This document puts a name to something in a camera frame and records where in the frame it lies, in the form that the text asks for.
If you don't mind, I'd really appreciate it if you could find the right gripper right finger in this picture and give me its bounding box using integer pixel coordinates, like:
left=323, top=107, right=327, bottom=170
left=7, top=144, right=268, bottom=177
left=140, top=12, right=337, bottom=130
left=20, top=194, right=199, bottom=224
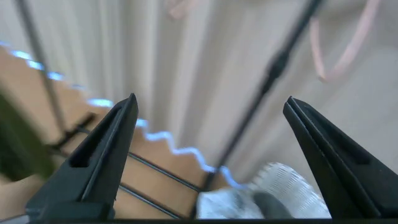
left=282, top=96, right=398, bottom=218

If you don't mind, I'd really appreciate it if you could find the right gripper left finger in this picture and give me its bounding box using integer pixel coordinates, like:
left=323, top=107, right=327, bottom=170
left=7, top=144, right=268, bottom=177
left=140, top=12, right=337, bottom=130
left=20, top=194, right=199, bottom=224
left=25, top=93, right=139, bottom=219

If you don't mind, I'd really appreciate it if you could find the green sleeveless shirt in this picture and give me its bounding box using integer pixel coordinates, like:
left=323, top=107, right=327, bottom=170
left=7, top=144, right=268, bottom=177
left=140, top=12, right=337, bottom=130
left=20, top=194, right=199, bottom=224
left=0, top=90, right=56, bottom=182

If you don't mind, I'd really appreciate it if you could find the white laundry basket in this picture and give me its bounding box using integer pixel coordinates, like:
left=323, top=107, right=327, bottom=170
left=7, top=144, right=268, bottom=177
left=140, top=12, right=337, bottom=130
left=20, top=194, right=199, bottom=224
left=245, top=161, right=332, bottom=219

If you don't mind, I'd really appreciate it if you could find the black clothes rack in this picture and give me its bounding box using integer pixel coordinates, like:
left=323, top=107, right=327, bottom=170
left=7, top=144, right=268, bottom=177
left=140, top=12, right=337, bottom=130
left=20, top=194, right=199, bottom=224
left=14, top=0, right=324, bottom=219

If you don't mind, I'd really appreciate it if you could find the pale grey garment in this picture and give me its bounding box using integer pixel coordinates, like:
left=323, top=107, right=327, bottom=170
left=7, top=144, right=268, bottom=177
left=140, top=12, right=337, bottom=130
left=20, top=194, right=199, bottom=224
left=195, top=185, right=293, bottom=219

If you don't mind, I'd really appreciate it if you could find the beige curtain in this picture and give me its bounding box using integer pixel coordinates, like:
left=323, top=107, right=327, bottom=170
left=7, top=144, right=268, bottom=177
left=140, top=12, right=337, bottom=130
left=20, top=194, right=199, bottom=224
left=0, top=0, right=398, bottom=189

